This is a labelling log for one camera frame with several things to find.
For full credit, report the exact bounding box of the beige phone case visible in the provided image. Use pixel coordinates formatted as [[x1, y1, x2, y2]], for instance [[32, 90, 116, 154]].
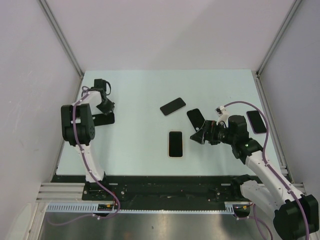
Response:
[[166, 130, 185, 159]]

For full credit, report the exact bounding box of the teal-edged phone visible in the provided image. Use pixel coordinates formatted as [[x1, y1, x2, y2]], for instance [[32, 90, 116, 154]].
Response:
[[168, 131, 184, 158]]

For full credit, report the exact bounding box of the white-edged black phone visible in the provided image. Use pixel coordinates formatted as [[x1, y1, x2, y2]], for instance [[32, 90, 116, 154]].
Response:
[[159, 97, 186, 116]]

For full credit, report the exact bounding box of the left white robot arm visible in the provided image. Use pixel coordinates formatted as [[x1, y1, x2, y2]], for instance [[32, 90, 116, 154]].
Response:
[[60, 78, 115, 183]]

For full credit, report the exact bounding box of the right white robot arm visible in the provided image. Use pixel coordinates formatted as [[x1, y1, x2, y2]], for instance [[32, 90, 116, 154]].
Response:
[[190, 115, 320, 240]]

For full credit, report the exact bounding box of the large black phone case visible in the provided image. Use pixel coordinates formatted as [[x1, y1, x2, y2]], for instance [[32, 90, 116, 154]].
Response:
[[186, 108, 205, 132]]

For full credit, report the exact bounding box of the purple-edged phone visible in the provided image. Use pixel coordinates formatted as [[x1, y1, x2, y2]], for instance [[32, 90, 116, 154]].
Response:
[[246, 110, 267, 134]]

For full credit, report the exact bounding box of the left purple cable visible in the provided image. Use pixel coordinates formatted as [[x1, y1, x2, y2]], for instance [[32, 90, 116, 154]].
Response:
[[46, 86, 122, 226]]

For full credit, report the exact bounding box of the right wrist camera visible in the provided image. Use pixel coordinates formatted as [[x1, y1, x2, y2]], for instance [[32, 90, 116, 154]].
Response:
[[215, 105, 230, 124]]

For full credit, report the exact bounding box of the left aluminium frame post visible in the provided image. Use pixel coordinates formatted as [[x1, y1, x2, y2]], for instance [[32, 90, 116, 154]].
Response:
[[37, 0, 84, 80]]

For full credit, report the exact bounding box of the aluminium frame post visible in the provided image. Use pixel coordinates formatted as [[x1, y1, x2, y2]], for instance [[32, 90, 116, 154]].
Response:
[[37, 0, 84, 80], [255, 0, 303, 77]]

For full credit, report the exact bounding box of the slotted cable duct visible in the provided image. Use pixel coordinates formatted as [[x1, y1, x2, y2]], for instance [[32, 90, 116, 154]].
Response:
[[46, 201, 251, 214]]

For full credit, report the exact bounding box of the horizontal aluminium rail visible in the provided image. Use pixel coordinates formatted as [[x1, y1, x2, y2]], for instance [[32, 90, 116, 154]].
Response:
[[36, 182, 307, 203]]

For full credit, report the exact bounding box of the right aluminium frame post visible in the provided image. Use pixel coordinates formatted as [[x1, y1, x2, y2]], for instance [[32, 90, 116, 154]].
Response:
[[255, 0, 303, 77]]

